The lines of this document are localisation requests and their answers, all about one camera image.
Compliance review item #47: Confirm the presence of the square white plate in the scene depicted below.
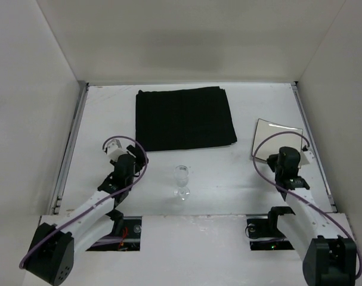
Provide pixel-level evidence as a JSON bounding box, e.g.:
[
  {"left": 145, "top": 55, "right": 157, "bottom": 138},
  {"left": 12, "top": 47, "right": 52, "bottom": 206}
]
[{"left": 250, "top": 119, "right": 303, "bottom": 162}]

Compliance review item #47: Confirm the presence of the clear champagne glass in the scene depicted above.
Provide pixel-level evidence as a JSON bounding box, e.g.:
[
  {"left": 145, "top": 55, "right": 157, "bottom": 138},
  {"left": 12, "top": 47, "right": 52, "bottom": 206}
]
[{"left": 174, "top": 165, "right": 190, "bottom": 201}]

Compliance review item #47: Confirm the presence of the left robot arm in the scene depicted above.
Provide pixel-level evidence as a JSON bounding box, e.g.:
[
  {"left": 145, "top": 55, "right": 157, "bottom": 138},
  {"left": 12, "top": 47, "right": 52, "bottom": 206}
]
[{"left": 19, "top": 143, "right": 148, "bottom": 285}]

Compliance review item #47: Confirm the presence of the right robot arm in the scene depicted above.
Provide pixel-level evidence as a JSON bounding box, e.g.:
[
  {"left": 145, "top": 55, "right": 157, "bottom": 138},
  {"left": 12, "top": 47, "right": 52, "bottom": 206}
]
[{"left": 267, "top": 147, "right": 357, "bottom": 285}]

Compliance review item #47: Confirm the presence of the black cloth placemat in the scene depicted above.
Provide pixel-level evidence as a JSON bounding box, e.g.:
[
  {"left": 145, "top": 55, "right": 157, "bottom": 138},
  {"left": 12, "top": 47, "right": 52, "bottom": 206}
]
[{"left": 135, "top": 86, "right": 237, "bottom": 152}]

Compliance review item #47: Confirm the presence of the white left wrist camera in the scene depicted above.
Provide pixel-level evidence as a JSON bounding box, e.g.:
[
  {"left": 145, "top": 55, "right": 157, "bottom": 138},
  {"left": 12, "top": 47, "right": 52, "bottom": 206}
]
[{"left": 104, "top": 139, "right": 126, "bottom": 161}]

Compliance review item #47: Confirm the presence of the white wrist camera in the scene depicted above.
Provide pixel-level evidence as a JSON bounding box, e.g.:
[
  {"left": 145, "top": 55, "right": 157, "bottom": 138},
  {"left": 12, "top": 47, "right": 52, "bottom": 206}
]
[
  {"left": 299, "top": 145, "right": 315, "bottom": 166},
  {"left": 104, "top": 139, "right": 126, "bottom": 161}
]

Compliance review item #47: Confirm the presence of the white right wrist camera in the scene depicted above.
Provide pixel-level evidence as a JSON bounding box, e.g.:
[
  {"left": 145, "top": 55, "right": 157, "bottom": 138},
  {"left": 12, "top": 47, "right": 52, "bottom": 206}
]
[{"left": 299, "top": 145, "right": 315, "bottom": 166}]

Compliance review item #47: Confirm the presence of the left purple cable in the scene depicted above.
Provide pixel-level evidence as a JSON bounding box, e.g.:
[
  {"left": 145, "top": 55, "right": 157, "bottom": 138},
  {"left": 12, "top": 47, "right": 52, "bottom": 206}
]
[{"left": 18, "top": 135, "right": 148, "bottom": 269}]

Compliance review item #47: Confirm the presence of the purple cable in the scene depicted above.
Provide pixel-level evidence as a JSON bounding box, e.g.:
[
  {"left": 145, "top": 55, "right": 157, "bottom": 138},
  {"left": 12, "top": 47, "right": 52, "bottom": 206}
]
[
  {"left": 250, "top": 130, "right": 362, "bottom": 276},
  {"left": 18, "top": 135, "right": 148, "bottom": 269}
]

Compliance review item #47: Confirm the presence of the right aluminium rail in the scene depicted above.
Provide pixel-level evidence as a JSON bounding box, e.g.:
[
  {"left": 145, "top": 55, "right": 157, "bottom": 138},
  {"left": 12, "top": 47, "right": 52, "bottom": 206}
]
[{"left": 291, "top": 82, "right": 338, "bottom": 213}]

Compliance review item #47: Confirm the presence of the aluminium rail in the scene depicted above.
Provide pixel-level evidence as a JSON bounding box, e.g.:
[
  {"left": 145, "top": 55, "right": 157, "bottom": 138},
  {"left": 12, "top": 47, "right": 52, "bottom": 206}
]
[
  {"left": 291, "top": 82, "right": 338, "bottom": 213},
  {"left": 47, "top": 80, "right": 89, "bottom": 215}
]

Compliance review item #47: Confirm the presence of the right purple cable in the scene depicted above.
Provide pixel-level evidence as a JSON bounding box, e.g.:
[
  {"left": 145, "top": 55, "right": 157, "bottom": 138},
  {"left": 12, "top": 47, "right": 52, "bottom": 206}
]
[{"left": 250, "top": 130, "right": 362, "bottom": 276}]

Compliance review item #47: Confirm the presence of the left aluminium rail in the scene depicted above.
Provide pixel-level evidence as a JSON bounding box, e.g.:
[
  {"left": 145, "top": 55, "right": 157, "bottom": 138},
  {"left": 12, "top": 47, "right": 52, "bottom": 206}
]
[{"left": 47, "top": 80, "right": 89, "bottom": 215}]

